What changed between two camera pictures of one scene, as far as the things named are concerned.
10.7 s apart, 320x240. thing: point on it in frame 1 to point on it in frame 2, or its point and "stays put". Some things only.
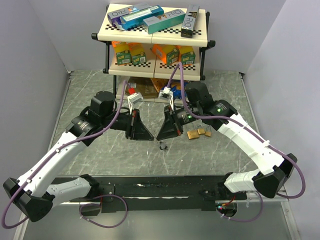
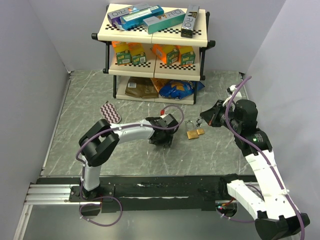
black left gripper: x=136 y=130 to x=166 y=142
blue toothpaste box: x=135 y=19 stays put
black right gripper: x=172 y=126 to x=207 y=115
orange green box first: x=123 y=55 stays put
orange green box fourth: x=186 y=54 stays put
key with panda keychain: x=163 y=146 to x=200 y=120
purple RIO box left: x=114 y=17 stays put
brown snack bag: x=145 y=86 stays put
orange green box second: x=138 y=56 stays put
